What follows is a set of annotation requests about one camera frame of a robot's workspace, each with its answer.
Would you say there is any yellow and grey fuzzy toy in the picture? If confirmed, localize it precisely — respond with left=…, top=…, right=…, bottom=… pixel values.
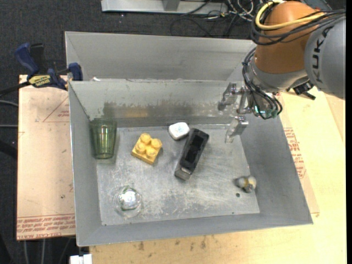
left=234, top=175, right=257, bottom=194

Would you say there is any small white oval case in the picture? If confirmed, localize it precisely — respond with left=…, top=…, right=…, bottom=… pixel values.
left=168, top=122, right=191, bottom=141

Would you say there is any clear glass bowl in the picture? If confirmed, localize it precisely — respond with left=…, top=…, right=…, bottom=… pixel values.
left=113, top=185, right=144, bottom=218

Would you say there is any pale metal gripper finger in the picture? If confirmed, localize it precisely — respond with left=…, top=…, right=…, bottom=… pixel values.
left=218, top=82, right=238, bottom=112
left=224, top=115, right=250, bottom=145

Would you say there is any black tape dispenser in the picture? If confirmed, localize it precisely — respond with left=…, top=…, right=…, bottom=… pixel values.
left=174, top=128, right=211, bottom=182

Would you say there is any green translucent cup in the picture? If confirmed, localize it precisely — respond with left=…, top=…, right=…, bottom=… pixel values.
left=90, top=118, right=118, bottom=160

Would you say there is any grey metal bin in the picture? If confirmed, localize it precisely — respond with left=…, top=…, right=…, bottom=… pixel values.
left=64, top=31, right=314, bottom=247

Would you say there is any brown cardboard board, red print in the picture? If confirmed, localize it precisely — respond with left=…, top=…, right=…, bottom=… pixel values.
left=16, top=74, right=321, bottom=241

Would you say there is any yellow toy building block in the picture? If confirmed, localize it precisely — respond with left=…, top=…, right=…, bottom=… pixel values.
left=130, top=132, right=163, bottom=166

